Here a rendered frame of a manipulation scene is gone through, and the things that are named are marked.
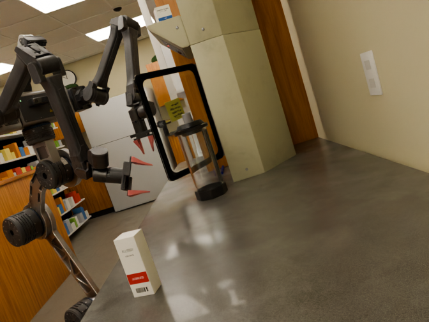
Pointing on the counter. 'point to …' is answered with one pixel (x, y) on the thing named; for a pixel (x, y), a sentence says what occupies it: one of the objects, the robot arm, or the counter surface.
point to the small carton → (162, 13)
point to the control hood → (172, 34)
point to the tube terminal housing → (238, 84)
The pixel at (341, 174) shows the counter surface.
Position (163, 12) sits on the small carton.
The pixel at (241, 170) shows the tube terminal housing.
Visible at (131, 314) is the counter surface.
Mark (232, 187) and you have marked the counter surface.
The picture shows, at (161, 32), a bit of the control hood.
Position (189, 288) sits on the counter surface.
